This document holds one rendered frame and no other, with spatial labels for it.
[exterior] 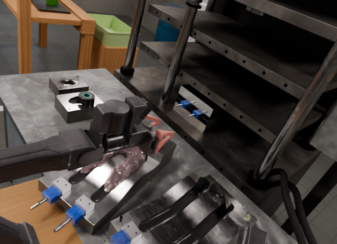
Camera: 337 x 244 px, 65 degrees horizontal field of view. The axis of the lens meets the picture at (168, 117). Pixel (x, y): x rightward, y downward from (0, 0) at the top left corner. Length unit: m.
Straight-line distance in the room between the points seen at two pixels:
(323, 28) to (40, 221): 1.23
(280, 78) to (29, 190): 1.09
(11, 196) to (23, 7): 1.80
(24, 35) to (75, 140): 2.10
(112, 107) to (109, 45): 2.38
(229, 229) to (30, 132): 0.90
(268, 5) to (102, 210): 1.08
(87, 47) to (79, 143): 2.32
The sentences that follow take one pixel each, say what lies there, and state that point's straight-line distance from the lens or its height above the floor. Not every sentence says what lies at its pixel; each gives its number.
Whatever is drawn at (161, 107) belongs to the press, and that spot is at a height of 0.79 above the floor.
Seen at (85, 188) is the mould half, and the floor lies 0.85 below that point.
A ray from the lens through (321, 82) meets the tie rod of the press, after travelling 1.14.
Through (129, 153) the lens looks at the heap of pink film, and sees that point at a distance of 1.09.
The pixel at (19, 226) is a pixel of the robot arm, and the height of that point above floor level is 0.98.
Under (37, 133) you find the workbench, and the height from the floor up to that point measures 0.80.
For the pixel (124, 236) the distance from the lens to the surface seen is 0.84.
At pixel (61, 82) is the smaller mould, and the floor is 0.85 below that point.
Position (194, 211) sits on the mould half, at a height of 0.91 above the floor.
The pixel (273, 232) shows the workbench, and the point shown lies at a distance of 1.23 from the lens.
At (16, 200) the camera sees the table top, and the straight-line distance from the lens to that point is 1.04.
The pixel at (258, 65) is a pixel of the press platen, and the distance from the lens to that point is 1.31.
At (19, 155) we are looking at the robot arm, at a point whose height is 1.23.
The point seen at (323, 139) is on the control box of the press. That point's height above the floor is 1.13.
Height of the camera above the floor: 1.61
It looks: 32 degrees down
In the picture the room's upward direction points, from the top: 18 degrees clockwise
